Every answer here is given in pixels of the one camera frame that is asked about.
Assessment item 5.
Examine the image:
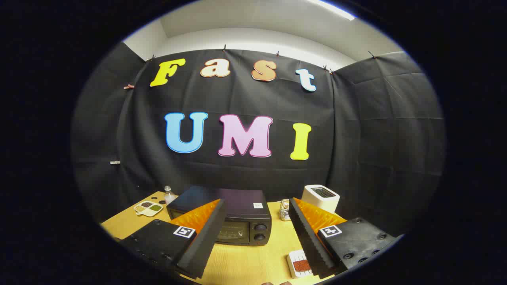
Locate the white square plate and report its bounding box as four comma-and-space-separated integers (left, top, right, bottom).
287, 249, 313, 279

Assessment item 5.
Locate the black toaster oven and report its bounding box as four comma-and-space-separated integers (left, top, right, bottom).
166, 186, 272, 246

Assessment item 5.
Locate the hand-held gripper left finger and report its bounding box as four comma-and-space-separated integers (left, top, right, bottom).
119, 199, 227, 279

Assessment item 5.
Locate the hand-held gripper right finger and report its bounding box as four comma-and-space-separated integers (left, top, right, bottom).
288, 197, 398, 279

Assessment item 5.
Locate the black backdrop cloth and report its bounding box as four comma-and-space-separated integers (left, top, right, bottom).
71, 42, 446, 238

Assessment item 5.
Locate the white divided spice dish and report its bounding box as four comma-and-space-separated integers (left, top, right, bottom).
133, 201, 164, 217

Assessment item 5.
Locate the white bread toaster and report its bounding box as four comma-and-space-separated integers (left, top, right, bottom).
302, 184, 340, 214

